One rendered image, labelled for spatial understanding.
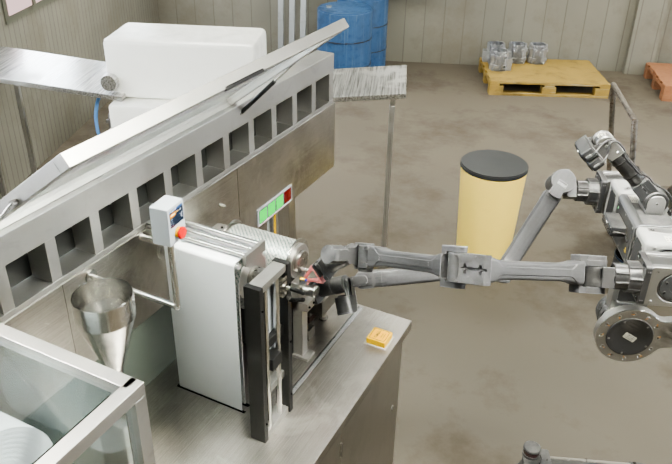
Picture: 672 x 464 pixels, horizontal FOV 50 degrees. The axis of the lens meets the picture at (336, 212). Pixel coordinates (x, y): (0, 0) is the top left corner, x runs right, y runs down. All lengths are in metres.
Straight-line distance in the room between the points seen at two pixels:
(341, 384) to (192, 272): 0.64
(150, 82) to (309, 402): 2.77
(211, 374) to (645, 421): 2.29
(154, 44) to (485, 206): 2.21
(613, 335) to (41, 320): 1.63
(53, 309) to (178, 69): 2.75
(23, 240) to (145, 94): 2.89
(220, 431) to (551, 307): 2.64
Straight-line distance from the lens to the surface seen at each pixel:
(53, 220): 1.91
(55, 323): 2.02
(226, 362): 2.22
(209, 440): 2.25
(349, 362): 2.48
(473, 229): 4.57
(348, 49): 7.26
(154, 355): 2.42
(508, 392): 3.81
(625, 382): 4.06
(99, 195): 2.01
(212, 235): 2.08
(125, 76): 4.67
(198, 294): 2.13
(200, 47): 4.47
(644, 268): 2.04
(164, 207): 1.71
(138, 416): 1.42
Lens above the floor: 2.51
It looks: 29 degrees down
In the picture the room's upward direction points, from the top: 1 degrees clockwise
